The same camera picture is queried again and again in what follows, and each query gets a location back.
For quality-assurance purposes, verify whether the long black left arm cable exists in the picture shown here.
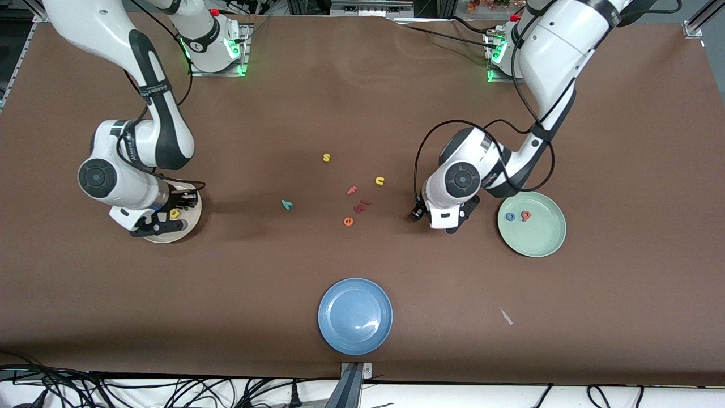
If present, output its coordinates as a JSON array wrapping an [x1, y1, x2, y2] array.
[[413, 23, 557, 208]]

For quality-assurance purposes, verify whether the green plate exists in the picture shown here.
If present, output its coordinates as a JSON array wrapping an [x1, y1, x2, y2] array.
[[497, 191, 567, 258]]

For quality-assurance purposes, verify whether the blue plate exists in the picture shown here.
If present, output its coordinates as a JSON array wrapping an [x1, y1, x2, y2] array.
[[318, 277, 393, 356]]

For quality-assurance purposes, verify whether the looped black cable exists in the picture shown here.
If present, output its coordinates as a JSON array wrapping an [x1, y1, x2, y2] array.
[[586, 384, 646, 408]]

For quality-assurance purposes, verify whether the tangled black cable bundle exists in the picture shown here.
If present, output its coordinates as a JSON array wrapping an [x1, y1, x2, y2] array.
[[0, 351, 321, 408]]

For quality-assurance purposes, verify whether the black cable on table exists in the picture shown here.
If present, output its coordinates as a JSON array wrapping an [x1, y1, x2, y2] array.
[[396, 16, 500, 50]]

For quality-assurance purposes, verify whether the long black arm cable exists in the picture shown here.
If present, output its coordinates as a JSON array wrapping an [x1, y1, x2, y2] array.
[[116, 34, 207, 193], [413, 23, 557, 208]]

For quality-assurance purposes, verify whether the metal front camera mount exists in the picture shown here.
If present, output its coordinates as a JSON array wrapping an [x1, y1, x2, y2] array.
[[324, 362, 374, 408]]

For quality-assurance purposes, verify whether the beige plate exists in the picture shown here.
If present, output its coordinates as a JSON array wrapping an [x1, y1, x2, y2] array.
[[140, 180, 203, 244]]

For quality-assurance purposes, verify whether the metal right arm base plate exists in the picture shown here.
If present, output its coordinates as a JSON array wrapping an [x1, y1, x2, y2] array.
[[187, 24, 250, 78]]

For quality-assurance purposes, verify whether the long black right arm cable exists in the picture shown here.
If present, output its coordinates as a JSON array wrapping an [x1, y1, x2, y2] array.
[[116, 34, 207, 193]]

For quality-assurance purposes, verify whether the grey power strip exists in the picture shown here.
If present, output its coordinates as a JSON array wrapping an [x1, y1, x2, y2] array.
[[330, 0, 415, 18]]

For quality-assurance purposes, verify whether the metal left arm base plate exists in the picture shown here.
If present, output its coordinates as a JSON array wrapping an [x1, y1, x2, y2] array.
[[484, 28, 519, 85]]

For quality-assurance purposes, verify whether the aluminium frame profile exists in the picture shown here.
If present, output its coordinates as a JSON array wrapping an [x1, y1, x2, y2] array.
[[0, 0, 57, 111], [683, 0, 725, 39]]

